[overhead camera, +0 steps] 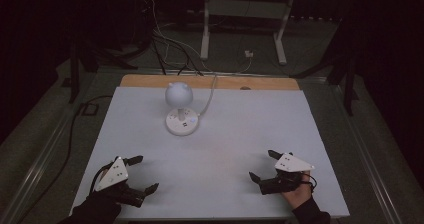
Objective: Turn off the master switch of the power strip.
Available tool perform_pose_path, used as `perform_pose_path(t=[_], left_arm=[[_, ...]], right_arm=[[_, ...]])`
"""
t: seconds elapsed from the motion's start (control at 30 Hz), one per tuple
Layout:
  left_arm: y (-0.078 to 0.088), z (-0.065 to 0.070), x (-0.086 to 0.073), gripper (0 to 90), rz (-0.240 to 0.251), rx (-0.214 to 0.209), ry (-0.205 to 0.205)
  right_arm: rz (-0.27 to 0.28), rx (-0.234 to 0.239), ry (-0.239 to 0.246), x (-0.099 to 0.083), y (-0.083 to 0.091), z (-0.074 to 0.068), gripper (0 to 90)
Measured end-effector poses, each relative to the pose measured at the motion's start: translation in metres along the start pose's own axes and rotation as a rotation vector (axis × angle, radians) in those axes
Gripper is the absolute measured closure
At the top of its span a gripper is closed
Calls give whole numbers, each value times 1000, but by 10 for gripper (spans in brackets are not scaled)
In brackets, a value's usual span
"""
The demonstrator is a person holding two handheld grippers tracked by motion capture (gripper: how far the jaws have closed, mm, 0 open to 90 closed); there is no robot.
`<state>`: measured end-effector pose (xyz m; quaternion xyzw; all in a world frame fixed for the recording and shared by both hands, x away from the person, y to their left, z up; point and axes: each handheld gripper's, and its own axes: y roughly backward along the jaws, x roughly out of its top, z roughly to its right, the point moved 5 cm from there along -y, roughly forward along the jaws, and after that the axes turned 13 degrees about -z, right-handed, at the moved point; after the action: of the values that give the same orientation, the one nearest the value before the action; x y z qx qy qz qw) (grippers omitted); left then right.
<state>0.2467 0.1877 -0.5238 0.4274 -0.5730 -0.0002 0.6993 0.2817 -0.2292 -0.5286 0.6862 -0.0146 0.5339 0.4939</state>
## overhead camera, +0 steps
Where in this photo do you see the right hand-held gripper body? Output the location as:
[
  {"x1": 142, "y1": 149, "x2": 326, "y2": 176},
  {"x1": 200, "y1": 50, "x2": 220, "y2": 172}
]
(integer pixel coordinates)
[{"x1": 258, "y1": 152, "x2": 316, "y2": 196}]

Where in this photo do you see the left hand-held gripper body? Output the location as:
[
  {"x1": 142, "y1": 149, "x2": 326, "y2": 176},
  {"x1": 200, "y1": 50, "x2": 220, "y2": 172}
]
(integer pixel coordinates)
[{"x1": 94, "y1": 155, "x2": 147, "y2": 209}]

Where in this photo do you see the person's right hand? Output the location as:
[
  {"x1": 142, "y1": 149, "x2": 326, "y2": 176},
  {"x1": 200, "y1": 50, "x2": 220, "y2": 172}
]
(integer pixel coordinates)
[{"x1": 281, "y1": 171, "x2": 315, "y2": 210}]

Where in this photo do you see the white table sheet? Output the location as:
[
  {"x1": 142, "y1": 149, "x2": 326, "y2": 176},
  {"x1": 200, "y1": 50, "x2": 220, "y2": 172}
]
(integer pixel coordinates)
[{"x1": 69, "y1": 86, "x2": 351, "y2": 220}]

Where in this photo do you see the black floor box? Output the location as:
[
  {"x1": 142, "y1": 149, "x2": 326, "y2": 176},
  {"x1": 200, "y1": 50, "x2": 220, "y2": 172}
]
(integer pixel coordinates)
[{"x1": 77, "y1": 102, "x2": 100, "y2": 117}]

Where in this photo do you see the white round-headed desk lamp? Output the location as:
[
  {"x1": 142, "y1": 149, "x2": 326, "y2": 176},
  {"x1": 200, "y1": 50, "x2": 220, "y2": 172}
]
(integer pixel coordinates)
[{"x1": 164, "y1": 81, "x2": 201, "y2": 137}]

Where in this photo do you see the black stand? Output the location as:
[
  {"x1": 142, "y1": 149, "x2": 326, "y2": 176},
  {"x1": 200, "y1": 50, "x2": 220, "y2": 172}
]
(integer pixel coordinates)
[
  {"x1": 289, "y1": 17, "x2": 360, "y2": 117},
  {"x1": 67, "y1": 40, "x2": 140, "y2": 105}
]

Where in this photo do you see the white metal stand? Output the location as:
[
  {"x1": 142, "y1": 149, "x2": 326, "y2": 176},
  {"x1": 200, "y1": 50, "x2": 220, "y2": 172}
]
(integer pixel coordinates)
[{"x1": 199, "y1": 0, "x2": 298, "y2": 66}]

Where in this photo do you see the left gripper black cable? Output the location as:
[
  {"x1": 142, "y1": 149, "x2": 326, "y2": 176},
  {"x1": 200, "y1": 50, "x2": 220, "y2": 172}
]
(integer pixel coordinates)
[{"x1": 88, "y1": 162, "x2": 113, "y2": 194}]

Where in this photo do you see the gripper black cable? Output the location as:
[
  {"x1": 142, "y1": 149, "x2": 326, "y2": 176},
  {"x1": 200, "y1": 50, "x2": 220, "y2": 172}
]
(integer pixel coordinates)
[
  {"x1": 299, "y1": 172, "x2": 318, "y2": 194},
  {"x1": 88, "y1": 162, "x2": 113, "y2": 194}
]

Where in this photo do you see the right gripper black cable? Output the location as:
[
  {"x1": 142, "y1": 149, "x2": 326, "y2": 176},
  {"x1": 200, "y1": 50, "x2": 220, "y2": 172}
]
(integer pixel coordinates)
[{"x1": 299, "y1": 172, "x2": 318, "y2": 194}]

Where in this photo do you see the long black cable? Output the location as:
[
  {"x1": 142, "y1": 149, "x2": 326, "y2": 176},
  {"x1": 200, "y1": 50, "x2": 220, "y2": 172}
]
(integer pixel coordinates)
[{"x1": 16, "y1": 94, "x2": 114, "y2": 224}]

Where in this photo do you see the metal floor rail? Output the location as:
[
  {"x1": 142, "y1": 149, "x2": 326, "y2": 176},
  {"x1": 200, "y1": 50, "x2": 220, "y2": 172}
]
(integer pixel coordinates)
[
  {"x1": 334, "y1": 83, "x2": 405, "y2": 224},
  {"x1": 0, "y1": 107, "x2": 80, "y2": 224}
]

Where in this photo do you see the white lamp cable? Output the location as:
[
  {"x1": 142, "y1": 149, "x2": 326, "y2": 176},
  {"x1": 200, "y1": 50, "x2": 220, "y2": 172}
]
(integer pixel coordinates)
[{"x1": 197, "y1": 57, "x2": 253, "y2": 118}]

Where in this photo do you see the bundle of black cables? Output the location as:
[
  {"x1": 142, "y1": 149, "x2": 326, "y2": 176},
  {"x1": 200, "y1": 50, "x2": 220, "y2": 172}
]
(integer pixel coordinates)
[{"x1": 151, "y1": 30, "x2": 205, "y2": 77}]

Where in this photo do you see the thin white cable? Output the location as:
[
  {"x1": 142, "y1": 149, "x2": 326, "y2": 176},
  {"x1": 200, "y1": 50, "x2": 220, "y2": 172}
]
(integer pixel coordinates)
[{"x1": 145, "y1": 0, "x2": 203, "y2": 63}]

